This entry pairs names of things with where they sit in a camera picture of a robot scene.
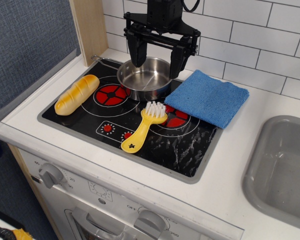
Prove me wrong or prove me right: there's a grey left oven knob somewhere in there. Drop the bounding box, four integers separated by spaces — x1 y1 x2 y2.
39 163 64 189

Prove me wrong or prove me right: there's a toy bread loaf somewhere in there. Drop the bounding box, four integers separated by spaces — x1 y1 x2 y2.
54 74 100 116

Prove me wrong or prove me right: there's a grey sink basin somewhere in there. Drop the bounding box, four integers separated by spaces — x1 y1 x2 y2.
242 115 300 229

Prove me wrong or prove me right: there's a metal pot with handle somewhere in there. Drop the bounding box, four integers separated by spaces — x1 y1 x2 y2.
91 55 172 102

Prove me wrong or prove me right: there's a black toy stovetop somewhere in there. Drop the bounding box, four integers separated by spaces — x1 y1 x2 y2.
38 58 222 184

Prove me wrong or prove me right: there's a yellow black object on floor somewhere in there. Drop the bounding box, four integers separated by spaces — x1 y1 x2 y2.
0 227 33 240

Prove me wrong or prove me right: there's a wooden side post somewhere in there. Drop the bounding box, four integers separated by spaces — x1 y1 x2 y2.
69 0 109 67

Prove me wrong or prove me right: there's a yellow dish brush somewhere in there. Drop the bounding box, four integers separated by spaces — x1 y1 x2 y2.
121 101 168 154

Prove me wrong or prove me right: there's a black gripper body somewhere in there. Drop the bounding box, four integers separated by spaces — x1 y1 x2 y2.
123 0 201 56

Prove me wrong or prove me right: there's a grey oven knob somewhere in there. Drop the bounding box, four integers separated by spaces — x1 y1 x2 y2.
133 210 166 240
39 163 64 189

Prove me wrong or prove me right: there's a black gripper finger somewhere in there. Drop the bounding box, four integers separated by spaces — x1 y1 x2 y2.
168 37 192 79
126 24 147 68

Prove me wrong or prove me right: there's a blue towel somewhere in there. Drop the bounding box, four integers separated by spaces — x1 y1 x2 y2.
164 70 250 129

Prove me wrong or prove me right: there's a grey right oven knob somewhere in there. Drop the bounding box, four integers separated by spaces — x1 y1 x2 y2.
133 210 166 240

